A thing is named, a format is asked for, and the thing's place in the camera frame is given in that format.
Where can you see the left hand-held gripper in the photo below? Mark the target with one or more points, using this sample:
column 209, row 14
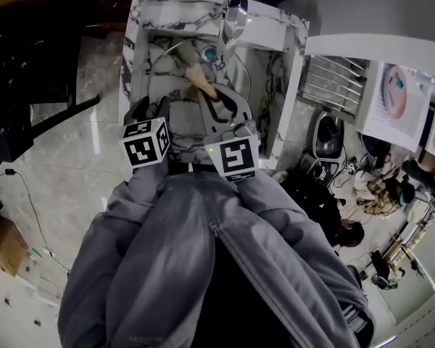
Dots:
column 145, row 147

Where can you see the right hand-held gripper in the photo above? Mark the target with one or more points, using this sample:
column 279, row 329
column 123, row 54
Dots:
column 235, row 154

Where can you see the beige loofah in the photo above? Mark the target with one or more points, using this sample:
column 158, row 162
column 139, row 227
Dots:
column 199, row 80

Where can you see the person's left forearm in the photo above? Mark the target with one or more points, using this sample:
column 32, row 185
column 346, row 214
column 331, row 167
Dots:
column 130, row 201

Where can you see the person's right forearm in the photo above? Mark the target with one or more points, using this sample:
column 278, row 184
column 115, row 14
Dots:
column 272, row 205

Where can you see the teal sink drain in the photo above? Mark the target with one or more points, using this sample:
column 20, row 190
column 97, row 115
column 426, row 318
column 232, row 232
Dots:
column 210, row 53

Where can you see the white marble sink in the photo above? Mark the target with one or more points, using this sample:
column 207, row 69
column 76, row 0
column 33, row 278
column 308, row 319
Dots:
column 159, row 13

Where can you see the chrome sink faucet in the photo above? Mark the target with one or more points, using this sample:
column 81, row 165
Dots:
column 233, row 16

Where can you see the grey oval device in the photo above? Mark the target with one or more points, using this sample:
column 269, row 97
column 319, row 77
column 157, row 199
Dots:
column 328, row 136

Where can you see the chrome towel rack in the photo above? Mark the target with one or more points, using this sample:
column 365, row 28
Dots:
column 330, row 82

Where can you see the person's grey jacket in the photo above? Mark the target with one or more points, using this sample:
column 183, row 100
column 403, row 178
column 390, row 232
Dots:
column 174, row 259

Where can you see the black round device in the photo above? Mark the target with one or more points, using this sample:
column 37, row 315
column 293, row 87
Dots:
column 375, row 145

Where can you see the white poster box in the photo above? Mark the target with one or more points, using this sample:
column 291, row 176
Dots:
column 384, row 122

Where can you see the small cardboard box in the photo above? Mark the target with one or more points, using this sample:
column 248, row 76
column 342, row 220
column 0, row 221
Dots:
column 5, row 245

